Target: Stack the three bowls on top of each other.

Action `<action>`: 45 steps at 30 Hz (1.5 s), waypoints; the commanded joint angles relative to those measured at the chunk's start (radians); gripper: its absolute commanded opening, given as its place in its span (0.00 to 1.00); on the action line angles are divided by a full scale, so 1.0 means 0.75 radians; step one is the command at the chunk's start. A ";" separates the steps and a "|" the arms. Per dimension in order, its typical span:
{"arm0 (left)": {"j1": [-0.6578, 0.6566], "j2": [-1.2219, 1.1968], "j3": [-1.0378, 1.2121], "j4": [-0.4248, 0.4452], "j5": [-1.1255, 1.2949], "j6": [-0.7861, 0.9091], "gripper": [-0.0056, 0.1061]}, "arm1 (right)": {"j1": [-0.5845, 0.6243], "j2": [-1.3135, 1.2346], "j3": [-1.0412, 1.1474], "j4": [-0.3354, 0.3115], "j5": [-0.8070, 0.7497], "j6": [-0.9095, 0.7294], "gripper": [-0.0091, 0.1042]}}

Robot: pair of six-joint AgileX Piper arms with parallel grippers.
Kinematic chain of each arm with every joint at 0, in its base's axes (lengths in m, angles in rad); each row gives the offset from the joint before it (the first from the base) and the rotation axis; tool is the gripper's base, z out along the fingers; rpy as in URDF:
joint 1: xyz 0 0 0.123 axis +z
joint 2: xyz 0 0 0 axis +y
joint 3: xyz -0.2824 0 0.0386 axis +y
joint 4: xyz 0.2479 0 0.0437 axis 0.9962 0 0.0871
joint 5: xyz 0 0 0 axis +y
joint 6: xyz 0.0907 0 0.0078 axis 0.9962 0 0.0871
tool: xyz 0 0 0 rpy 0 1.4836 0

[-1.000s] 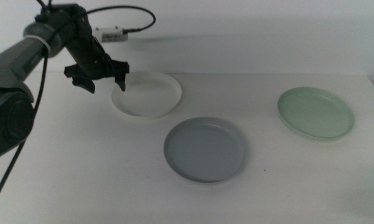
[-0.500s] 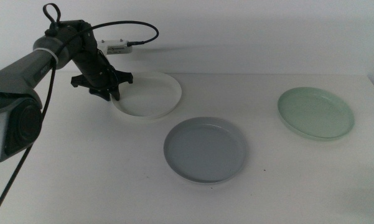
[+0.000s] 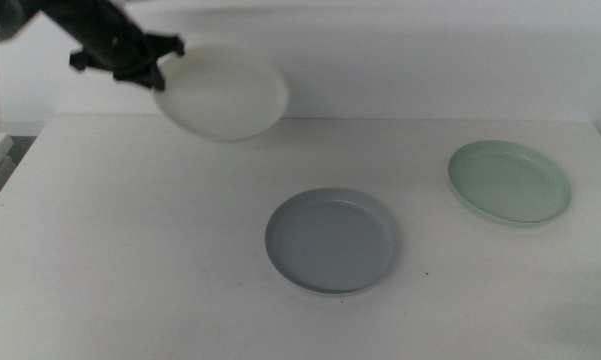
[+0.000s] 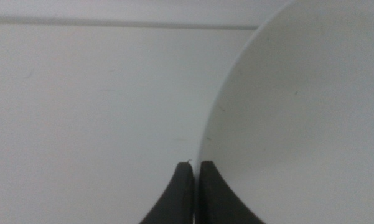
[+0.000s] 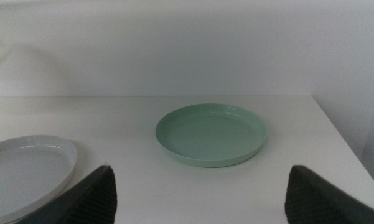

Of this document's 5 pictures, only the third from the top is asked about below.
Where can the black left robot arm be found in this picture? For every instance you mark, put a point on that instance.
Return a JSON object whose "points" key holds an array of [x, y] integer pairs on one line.
{"points": [[75, 17]]}

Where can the pale green shallow plastic bowl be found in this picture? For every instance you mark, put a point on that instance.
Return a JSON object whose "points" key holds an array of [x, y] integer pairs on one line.
{"points": [[510, 182]]}

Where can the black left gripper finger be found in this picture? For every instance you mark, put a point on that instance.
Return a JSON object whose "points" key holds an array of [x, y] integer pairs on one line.
{"points": [[158, 80], [135, 76]]}

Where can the grey shallow plastic bowl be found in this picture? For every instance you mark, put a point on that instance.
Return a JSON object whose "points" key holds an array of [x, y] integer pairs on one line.
{"points": [[332, 242]]}

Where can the white shallow plastic bowl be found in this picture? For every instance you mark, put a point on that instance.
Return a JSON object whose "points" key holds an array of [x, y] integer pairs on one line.
{"points": [[225, 95]]}

